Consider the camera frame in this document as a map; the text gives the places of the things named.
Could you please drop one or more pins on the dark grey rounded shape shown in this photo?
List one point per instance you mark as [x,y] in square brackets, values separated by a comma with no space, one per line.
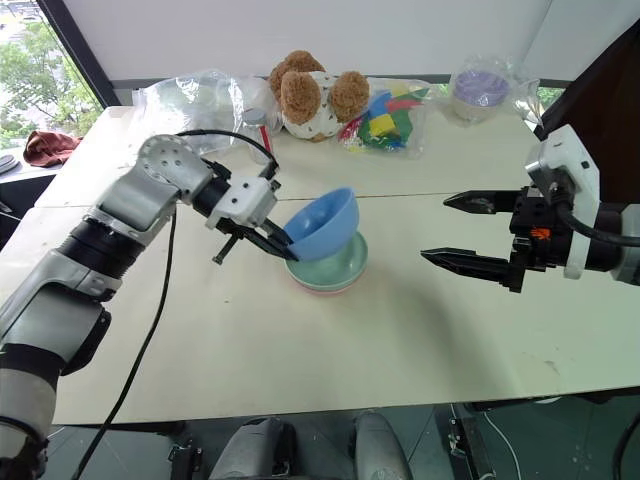
[255,450]

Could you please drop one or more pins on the dark brown board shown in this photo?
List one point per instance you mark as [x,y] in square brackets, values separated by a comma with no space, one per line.
[600,100]

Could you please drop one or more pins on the white cup with purple lid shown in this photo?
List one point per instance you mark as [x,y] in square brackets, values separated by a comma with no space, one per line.
[480,92]

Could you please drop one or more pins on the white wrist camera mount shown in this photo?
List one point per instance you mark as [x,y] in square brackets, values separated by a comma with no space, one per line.
[565,155]
[245,197]

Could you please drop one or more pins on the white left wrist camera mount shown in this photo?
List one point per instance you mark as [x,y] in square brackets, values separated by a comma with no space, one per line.
[245,197]

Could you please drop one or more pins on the light grey rounded shape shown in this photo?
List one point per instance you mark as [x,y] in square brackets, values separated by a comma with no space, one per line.
[380,445]

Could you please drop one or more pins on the crumpled clear plastic bag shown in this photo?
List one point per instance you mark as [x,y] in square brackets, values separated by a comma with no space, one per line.
[195,105]

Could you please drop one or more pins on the bag of coloured blocks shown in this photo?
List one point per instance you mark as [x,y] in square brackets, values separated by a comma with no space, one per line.
[385,120]

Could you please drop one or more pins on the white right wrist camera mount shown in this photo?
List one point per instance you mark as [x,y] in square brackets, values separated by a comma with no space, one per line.
[565,155]

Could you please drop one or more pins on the red-brown cloth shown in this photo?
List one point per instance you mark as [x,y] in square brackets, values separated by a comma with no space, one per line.
[47,147]

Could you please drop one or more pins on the grey round plates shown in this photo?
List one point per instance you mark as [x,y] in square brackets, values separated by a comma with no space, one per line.
[7,165]

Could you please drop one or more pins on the clear bag around cup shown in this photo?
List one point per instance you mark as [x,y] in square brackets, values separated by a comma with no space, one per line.
[520,85]

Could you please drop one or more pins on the black table leg frame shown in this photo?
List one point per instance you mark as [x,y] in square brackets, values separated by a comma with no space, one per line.
[465,445]

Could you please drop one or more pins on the green bowl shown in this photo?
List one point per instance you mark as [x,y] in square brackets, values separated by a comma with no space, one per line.
[345,265]

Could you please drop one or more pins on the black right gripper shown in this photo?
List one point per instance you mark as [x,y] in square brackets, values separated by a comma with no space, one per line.
[537,241]

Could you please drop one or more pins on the brown teddy bear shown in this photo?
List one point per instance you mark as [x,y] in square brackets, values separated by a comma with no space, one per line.
[310,95]

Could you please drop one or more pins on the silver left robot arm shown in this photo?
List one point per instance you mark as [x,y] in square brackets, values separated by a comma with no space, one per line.
[145,200]

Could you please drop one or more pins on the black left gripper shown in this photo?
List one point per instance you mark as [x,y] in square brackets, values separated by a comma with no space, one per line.
[240,231]

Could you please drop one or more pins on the black table bracket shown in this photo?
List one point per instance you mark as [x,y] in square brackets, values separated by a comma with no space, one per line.
[185,460]

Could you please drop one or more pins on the blue bowl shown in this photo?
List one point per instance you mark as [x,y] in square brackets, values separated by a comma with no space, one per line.
[325,225]

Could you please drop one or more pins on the black window frame beam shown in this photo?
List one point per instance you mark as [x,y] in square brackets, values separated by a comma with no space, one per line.
[80,55]

